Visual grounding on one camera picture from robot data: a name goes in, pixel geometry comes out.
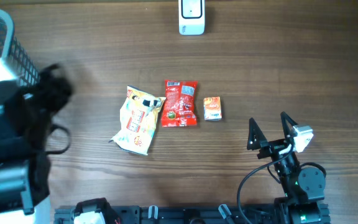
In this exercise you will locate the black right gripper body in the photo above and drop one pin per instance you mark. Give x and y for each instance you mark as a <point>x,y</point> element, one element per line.
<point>288,163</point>

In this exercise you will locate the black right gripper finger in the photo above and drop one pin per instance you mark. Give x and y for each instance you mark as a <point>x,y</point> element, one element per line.
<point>256,138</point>
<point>286,120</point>

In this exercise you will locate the orange tissue pack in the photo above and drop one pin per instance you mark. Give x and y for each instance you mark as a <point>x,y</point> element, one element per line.
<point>212,108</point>

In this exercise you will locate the red snack bag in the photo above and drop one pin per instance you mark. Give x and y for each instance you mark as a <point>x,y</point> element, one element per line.
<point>178,110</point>

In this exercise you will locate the yellow wet wipes pack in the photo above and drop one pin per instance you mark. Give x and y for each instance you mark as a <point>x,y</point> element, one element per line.
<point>138,118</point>

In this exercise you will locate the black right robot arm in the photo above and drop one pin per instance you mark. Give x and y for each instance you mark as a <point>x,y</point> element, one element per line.
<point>302,184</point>

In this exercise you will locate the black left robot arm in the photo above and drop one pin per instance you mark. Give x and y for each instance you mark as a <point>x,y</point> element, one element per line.
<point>26,112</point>

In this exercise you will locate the white barcode scanner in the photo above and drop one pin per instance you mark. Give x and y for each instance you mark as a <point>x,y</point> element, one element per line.
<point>191,17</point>

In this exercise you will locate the grey plastic shopping basket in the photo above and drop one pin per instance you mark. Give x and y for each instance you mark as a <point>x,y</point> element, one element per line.
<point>12,51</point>

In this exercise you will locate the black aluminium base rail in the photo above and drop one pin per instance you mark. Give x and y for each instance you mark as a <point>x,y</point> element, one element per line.
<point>256,213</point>

